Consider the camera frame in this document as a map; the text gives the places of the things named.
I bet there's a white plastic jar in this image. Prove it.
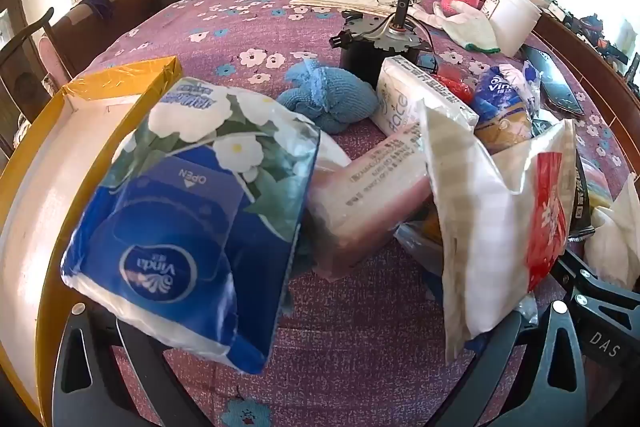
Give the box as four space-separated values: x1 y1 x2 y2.
482 0 544 58

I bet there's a black snack packet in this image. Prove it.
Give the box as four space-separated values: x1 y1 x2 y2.
570 147 597 244

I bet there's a black phone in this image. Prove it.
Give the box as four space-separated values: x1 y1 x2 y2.
522 44 586 116

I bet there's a blue cloth on chair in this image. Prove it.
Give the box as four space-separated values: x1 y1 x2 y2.
82 0 117 20

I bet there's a white work glove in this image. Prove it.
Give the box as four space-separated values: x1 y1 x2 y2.
410 0 501 56

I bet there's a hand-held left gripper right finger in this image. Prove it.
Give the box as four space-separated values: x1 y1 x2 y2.
430 301 589 427

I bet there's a purple floral tablecloth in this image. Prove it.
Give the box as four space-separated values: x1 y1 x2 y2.
65 0 632 427

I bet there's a small blue tissue pack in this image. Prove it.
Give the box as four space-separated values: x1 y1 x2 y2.
472 64 544 154

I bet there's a dark wooden chair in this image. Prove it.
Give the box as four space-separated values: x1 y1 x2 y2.
0 7 57 158

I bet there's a black motor with gear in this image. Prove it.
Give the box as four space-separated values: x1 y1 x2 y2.
329 0 441 90

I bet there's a pink tissue pack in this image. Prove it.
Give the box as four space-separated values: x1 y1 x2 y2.
306 124 436 279

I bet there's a blue knit cloth bundle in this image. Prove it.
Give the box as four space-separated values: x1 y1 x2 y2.
276 58 379 136

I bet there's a crumpled white tissue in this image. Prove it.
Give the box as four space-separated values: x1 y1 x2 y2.
583 172 640 289

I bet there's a white and red plastic bag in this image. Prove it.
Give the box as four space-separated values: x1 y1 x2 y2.
417 99 579 363

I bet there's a red plastic item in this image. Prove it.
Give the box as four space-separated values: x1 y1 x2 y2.
432 67 474 106

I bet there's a yellow cardboard box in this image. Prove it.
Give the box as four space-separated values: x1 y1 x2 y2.
0 57 184 427

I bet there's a blue floral tissue pack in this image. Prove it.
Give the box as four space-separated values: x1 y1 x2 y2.
60 77 321 376

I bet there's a brown upholstered chair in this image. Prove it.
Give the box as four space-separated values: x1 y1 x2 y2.
49 0 162 78

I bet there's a white tissue pack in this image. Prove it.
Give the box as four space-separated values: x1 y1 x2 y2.
372 55 481 138

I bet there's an assorted dark clutter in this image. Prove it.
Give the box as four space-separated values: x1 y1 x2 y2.
547 0 640 84

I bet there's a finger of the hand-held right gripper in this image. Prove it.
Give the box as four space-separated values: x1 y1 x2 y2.
561 251 599 296

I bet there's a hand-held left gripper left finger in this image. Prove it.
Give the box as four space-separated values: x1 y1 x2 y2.
51 301 211 427

